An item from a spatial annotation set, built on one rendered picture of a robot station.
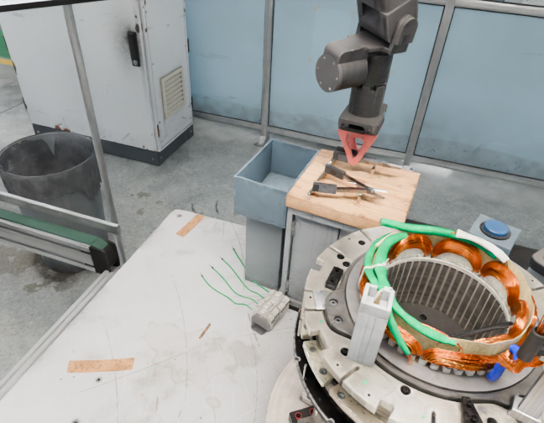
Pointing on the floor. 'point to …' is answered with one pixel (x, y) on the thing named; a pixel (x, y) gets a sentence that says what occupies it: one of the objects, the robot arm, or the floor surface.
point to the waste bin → (77, 201)
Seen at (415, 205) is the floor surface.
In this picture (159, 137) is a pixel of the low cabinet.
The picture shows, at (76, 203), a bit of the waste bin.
